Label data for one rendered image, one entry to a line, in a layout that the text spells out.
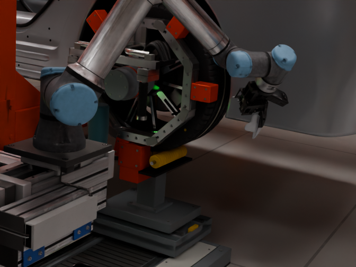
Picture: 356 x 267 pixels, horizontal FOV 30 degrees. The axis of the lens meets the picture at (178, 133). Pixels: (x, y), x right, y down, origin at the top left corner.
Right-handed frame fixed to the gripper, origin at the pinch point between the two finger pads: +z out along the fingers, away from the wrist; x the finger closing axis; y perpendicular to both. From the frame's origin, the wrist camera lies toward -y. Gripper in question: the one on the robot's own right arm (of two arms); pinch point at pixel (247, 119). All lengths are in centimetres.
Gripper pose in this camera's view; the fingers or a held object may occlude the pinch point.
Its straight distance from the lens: 218.7
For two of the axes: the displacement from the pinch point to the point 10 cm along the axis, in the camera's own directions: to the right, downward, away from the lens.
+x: 2.8, 8.4, -4.6
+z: -2.9, 5.3, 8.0
